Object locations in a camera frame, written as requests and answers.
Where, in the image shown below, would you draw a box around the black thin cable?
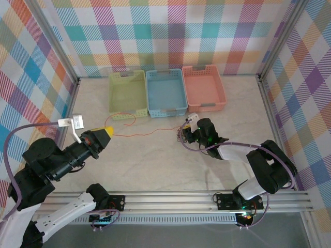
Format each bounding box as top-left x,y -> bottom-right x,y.
176,127 -> 188,143

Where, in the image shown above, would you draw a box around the orange thin cable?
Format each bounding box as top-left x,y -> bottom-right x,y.
104,112 -> 185,137

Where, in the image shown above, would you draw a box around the blue perforated plastic basket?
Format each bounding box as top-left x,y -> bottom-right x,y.
145,68 -> 188,119

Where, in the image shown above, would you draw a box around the pink perforated plastic basket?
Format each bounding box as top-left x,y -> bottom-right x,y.
182,64 -> 228,114

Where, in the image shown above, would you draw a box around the green perforated plastic basket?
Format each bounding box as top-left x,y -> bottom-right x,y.
108,69 -> 148,121

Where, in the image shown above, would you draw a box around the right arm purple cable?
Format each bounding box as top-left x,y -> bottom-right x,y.
180,118 -> 298,230

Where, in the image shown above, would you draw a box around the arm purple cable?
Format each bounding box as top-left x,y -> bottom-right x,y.
0,121 -> 121,231
180,118 -> 298,230

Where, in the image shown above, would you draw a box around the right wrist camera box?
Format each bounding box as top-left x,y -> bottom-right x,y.
186,112 -> 200,133

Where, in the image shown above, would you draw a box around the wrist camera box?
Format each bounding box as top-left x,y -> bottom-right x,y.
57,113 -> 85,143
186,112 -> 200,133

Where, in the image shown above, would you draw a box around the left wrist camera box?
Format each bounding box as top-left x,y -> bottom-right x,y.
57,113 -> 85,143

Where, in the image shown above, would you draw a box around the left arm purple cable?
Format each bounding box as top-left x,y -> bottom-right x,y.
0,121 -> 121,231

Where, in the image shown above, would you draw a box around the aluminium side rail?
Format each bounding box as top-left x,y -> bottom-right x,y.
257,76 -> 298,192
43,77 -> 81,194

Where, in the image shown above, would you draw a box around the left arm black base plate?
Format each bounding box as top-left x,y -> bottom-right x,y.
103,195 -> 126,212

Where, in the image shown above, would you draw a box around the aluminium mounting rail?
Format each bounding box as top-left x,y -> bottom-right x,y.
28,192 -> 312,215

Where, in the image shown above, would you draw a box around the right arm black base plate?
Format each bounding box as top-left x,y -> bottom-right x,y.
216,193 -> 264,210

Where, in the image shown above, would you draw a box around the grey slotted cable duct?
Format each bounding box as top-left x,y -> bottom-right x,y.
41,215 -> 238,224

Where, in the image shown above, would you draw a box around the aluminium frame post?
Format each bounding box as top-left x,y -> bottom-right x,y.
32,0 -> 81,83
257,0 -> 310,82

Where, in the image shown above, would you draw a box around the aluminium frame leg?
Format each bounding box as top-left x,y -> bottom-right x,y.
301,211 -> 319,248

